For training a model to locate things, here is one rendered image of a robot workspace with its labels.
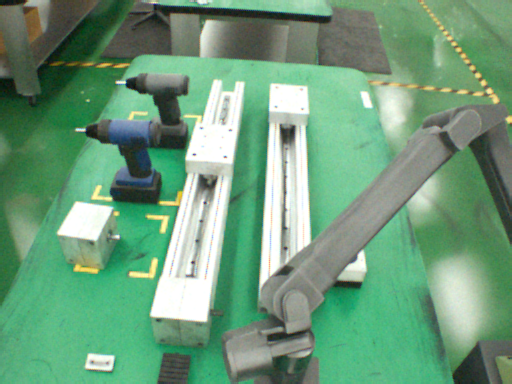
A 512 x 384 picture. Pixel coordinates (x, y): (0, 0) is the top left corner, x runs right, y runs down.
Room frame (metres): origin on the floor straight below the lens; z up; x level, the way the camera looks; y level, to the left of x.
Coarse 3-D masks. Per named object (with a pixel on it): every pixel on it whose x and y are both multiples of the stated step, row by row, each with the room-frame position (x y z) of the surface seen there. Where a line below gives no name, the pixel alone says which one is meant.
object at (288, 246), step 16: (272, 128) 1.06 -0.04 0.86; (304, 128) 1.07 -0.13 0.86; (272, 144) 0.98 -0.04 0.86; (288, 144) 1.03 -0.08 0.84; (304, 144) 0.99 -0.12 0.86; (272, 160) 0.91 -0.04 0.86; (288, 160) 0.95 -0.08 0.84; (304, 160) 0.92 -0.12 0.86; (272, 176) 0.85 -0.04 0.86; (288, 176) 0.89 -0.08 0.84; (304, 176) 0.86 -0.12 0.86; (272, 192) 0.79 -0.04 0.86; (288, 192) 0.83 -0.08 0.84; (304, 192) 0.80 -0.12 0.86; (272, 208) 0.74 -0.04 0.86; (288, 208) 0.77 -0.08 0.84; (304, 208) 0.74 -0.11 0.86; (272, 224) 0.69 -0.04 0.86; (288, 224) 0.72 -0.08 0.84; (304, 224) 0.69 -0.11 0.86; (272, 240) 0.64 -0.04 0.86; (288, 240) 0.67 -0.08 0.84; (304, 240) 0.65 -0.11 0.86; (272, 256) 0.60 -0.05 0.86; (288, 256) 0.62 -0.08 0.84; (272, 272) 0.56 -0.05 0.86
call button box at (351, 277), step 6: (360, 258) 0.63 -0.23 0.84; (354, 264) 0.61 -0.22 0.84; (360, 264) 0.61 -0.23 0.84; (348, 270) 0.60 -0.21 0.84; (354, 270) 0.60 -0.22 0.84; (360, 270) 0.60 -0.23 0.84; (342, 276) 0.60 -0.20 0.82; (348, 276) 0.59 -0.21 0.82; (354, 276) 0.59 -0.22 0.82; (360, 276) 0.59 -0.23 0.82; (336, 282) 0.60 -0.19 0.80; (342, 282) 0.60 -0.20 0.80; (348, 282) 0.60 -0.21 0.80; (354, 282) 0.60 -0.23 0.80; (360, 282) 0.60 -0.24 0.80
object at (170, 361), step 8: (168, 360) 0.38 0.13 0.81; (176, 360) 0.38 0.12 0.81; (184, 360) 0.38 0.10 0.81; (168, 368) 0.36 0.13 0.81; (176, 368) 0.36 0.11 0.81; (184, 368) 0.36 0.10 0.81; (160, 376) 0.35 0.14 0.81; (168, 376) 0.35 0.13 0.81; (176, 376) 0.35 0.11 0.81; (184, 376) 0.35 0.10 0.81
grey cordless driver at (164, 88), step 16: (128, 80) 1.07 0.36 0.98; (144, 80) 1.06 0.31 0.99; (160, 80) 1.06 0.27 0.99; (176, 80) 1.06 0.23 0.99; (160, 96) 1.06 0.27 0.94; (160, 112) 1.07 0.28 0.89; (176, 112) 1.07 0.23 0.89; (176, 128) 1.05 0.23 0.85; (160, 144) 1.04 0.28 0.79; (176, 144) 1.04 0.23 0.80
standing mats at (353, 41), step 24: (144, 0) 4.62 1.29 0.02; (144, 24) 3.95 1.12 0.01; (336, 24) 4.28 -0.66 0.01; (360, 24) 4.35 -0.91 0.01; (120, 48) 3.40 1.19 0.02; (144, 48) 3.42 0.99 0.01; (168, 48) 3.43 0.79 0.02; (336, 48) 3.68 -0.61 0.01; (360, 48) 3.74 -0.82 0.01; (384, 72) 3.31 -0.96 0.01
